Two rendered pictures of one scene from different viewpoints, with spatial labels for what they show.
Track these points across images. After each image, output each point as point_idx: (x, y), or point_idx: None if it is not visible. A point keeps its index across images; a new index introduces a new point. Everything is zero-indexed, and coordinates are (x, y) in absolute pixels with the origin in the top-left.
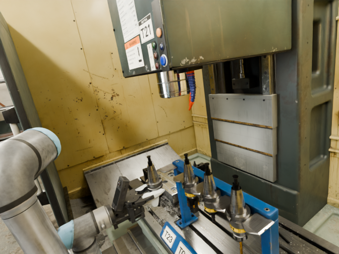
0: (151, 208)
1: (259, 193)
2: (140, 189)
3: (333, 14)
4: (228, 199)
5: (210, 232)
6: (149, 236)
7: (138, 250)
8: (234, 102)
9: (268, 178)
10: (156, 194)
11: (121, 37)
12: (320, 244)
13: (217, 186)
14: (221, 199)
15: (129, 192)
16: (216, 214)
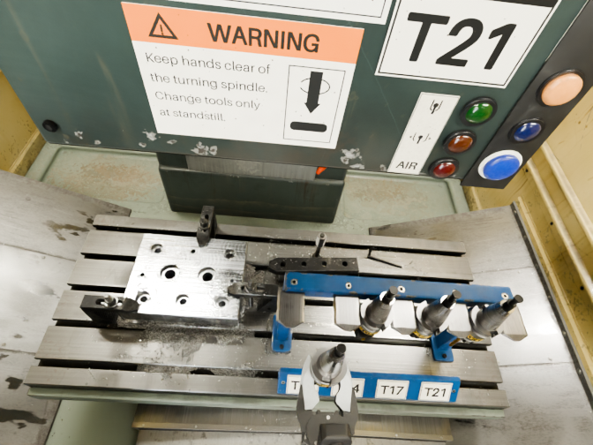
0: (195, 365)
1: (282, 198)
2: (315, 399)
3: None
4: (456, 308)
5: (327, 322)
6: (243, 406)
7: (209, 432)
8: None
9: (306, 177)
10: (351, 380)
11: None
12: (419, 247)
13: (426, 297)
14: (451, 315)
15: (309, 426)
16: None
